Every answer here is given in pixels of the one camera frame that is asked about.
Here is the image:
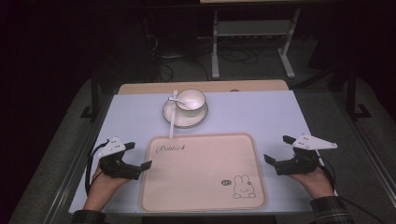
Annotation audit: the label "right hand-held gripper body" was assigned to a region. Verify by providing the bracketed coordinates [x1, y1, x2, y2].
[275, 133, 338, 176]

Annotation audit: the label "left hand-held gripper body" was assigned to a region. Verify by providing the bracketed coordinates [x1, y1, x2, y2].
[98, 136, 142, 181]

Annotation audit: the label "person's left hand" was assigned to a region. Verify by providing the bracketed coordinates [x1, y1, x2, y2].
[89, 167, 132, 203]

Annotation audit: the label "person's right hand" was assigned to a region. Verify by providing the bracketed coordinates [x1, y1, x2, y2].
[287, 166, 336, 200]

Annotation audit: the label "pale blue table mat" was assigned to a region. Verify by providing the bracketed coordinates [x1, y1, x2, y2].
[68, 90, 339, 215]

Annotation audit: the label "beige tray with rabbit print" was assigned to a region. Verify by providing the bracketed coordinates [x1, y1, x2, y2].
[138, 132, 268, 213]

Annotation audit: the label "black metal stand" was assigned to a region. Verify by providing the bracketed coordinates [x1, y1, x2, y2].
[79, 69, 101, 119]
[346, 66, 373, 120]

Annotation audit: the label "white plate with dark rim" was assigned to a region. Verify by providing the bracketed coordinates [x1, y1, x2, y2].
[162, 98, 209, 129]

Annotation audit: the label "white spoon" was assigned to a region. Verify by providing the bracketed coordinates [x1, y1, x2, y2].
[167, 96, 194, 110]

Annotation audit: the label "white bowl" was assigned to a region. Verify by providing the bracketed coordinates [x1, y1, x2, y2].
[176, 89, 207, 111]

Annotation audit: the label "white metal stand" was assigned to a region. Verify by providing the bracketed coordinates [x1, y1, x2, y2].
[210, 7, 302, 80]

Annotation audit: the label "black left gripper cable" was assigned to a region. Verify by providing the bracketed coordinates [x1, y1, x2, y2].
[84, 139, 110, 197]

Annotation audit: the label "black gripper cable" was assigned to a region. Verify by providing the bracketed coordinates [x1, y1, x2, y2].
[84, 139, 110, 197]
[317, 150, 388, 224]

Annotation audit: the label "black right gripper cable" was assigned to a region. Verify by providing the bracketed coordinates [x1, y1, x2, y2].
[317, 150, 388, 224]

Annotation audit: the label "black floor cables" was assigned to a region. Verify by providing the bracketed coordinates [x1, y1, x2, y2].
[144, 15, 210, 83]

